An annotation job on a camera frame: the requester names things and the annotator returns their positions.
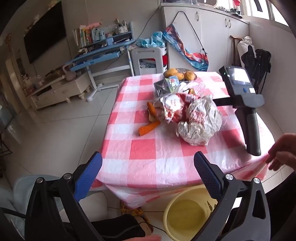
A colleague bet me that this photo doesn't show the person's right hand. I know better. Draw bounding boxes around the person's right hand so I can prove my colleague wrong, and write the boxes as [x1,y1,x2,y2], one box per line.
[266,133,296,171]

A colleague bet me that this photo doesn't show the blue study desk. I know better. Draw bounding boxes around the blue study desk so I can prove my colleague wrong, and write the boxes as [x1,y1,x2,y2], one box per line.
[65,22,139,103]

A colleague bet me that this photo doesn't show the white plastic stool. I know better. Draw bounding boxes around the white plastic stool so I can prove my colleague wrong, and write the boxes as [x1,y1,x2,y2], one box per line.
[131,46,168,76]

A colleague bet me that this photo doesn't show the red white wrapper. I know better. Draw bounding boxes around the red white wrapper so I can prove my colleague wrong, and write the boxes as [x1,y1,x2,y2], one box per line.
[159,93,197,125]

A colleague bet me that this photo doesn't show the clear plastic bottle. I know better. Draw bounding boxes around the clear plastic bottle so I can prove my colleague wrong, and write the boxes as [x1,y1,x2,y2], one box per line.
[178,82,207,99]

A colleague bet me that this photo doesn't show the black metal stand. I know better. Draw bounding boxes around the black metal stand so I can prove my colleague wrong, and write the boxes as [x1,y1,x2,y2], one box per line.
[0,130,13,160]

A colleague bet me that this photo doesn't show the yellow patterned slipper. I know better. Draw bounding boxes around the yellow patterned slipper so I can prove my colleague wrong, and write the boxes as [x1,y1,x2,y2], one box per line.
[120,201,154,232]

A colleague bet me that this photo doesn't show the colourful printed bag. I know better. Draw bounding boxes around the colourful printed bag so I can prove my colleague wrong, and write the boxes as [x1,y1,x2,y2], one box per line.
[163,24,209,71]

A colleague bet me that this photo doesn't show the white sack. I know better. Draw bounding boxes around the white sack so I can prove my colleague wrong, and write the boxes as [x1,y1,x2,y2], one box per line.
[237,36,255,67]

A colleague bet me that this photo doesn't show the yellow plastic bucket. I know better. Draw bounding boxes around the yellow plastic bucket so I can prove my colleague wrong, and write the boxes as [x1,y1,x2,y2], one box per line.
[163,185,220,241]

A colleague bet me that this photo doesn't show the white cabinet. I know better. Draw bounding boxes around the white cabinet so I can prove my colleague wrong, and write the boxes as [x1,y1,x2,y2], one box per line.
[161,2,250,73]

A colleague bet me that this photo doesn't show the orange carrot piece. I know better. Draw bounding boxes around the orange carrot piece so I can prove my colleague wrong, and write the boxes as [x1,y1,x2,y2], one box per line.
[138,120,160,136]

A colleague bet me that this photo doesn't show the blue plastic bag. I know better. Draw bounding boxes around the blue plastic bag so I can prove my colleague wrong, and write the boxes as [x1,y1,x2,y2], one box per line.
[136,31,166,48]

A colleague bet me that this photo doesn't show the wooden chair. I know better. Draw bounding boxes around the wooden chair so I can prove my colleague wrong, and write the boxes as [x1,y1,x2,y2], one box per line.
[230,35,243,68]

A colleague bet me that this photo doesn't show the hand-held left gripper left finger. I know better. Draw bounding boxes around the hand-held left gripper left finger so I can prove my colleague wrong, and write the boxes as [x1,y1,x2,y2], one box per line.
[24,152,104,241]

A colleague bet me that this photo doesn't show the carrot piece with pale end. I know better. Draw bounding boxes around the carrot piece with pale end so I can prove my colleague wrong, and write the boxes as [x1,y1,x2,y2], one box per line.
[147,102,158,122]

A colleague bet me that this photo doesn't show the black television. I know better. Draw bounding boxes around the black television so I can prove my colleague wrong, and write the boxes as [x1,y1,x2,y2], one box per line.
[23,1,67,64]

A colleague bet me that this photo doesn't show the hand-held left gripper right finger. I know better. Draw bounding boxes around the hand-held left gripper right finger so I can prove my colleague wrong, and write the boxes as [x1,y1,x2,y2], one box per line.
[194,152,271,241]

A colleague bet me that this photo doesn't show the light blue chair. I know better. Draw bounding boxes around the light blue chair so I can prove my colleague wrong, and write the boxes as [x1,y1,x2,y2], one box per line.
[0,175,61,241]

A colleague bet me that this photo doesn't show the red checkered tablecloth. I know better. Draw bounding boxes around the red checkered tablecloth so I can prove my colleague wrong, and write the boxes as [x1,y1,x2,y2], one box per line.
[89,72,277,209]

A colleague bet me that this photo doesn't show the row of books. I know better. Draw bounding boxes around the row of books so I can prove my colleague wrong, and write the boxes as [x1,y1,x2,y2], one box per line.
[73,27,94,49]

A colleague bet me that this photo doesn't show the black hanging strap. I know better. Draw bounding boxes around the black hanging strap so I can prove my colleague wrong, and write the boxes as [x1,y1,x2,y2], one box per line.
[172,10,208,56]

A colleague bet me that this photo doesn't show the black cable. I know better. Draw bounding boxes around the black cable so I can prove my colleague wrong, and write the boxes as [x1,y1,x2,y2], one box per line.
[0,207,26,219]
[109,205,167,235]

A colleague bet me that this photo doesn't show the white pen holder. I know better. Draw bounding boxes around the white pen holder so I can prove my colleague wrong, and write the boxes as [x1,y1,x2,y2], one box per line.
[116,20,128,35]

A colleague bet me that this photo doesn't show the grey sneakers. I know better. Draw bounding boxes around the grey sneakers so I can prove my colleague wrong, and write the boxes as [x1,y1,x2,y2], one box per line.
[222,6,244,18]

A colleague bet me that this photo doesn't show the woven basket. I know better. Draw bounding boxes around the woven basket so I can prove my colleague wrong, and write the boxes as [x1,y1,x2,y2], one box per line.
[163,68,198,82]

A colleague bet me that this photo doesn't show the black folded chair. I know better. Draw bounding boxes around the black folded chair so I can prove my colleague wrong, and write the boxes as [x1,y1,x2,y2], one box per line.
[240,45,272,93]

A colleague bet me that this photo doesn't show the pink kettlebell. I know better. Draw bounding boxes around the pink kettlebell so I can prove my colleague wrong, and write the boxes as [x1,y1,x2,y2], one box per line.
[62,65,77,82]

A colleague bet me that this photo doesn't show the person's leg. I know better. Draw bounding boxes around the person's leg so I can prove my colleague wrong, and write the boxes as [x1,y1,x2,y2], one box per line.
[90,214,149,241]

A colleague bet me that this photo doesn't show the cream television cabinet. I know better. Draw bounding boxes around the cream television cabinet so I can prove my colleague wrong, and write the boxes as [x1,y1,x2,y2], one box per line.
[25,73,92,112]

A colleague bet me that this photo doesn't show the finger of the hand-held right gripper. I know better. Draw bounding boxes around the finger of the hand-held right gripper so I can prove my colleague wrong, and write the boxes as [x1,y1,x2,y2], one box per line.
[213,98,234,106]

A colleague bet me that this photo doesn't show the grey paper wrapper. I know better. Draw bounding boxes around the grey paper wrapper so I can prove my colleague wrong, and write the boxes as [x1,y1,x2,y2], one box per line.
[176,95,223,146]

